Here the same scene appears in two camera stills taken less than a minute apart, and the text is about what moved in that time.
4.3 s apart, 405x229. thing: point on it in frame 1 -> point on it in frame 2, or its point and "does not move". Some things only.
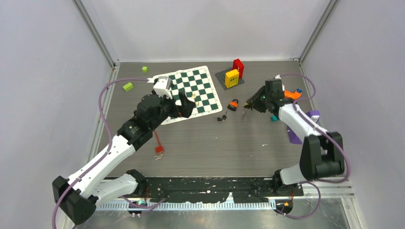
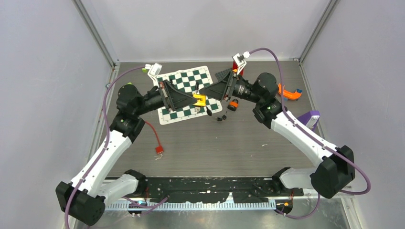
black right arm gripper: x=254 y=101 -> x=222 y=90
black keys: x=224 y=117 does not move
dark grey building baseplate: x=220 y=77 does not move
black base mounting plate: x=243 y=190 does not move
